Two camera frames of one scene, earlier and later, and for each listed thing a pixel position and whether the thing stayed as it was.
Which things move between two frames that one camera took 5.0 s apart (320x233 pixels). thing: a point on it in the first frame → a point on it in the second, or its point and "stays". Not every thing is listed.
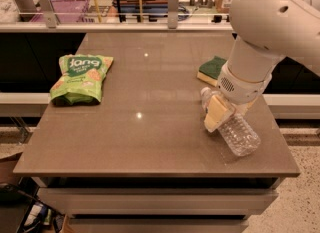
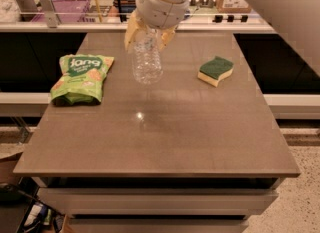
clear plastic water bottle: [238, 132] → [147, 58]
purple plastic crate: [66, 10] stays
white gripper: [240, 88] → [159, 13]
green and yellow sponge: [209, 70] stays
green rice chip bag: [81, 80] stays
